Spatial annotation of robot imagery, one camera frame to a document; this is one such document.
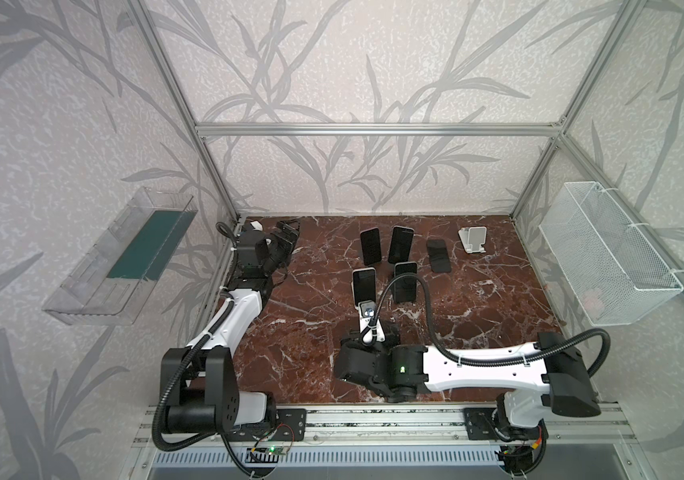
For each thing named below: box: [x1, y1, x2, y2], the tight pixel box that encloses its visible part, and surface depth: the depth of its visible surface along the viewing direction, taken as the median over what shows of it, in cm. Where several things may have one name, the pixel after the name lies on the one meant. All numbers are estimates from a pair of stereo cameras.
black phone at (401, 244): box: [388, 225, 415, 263], surface depth 99 cm
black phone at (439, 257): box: [427, 239, 452, 273], surface depth 112 cm
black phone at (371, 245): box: [359, 227, 382, 265], surface depth 106 cm
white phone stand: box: [458, 226, 487, 254], surface depth 110 cm
